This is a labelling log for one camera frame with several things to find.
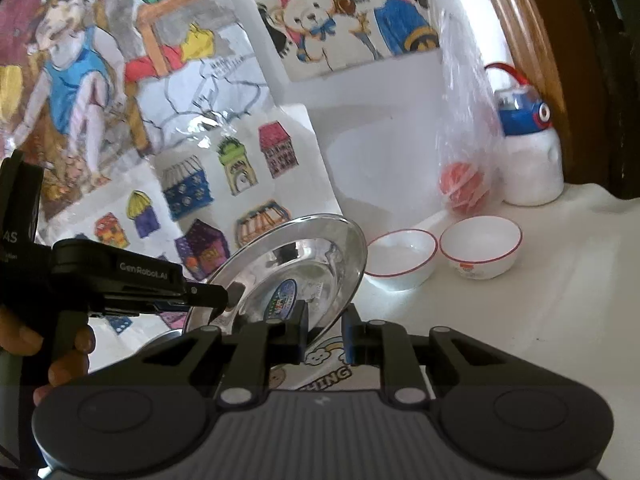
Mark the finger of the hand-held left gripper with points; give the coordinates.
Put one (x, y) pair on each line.
(215, 294)

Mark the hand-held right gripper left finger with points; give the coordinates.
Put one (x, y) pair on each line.
(298, 321)

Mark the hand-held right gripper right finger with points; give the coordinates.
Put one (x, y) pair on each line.
(350, 340)

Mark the steel plate with blue sticker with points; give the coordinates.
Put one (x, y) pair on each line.
(295, 255)

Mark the white bowl with red rim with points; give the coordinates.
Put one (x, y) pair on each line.
(482, 245)
(400, 260)

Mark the person's left hand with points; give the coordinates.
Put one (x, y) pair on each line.
(75, 342)

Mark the coloured houses drawing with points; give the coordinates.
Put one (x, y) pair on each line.
(200, 195)

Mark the child figure drawing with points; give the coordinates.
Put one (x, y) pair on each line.
(75, 75)

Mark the white printed table mat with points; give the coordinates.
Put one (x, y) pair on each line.
(550, 310)

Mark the white bottle with blue lid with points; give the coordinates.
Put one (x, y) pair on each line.
(530, 160)

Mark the clear plastic bag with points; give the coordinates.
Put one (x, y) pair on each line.
(465, 110)

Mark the white dogs drawing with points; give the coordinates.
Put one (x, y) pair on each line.
(325, 15)

